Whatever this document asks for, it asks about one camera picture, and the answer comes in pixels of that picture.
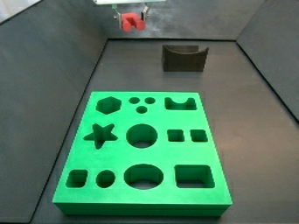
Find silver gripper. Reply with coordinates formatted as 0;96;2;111
92;0;165;29

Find black curved fixture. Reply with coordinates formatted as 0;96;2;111
163;45;209;72

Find red square-circle object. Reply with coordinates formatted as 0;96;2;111
121;12;145;32

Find green shape-sorter block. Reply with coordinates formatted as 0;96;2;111
52;92;232;216

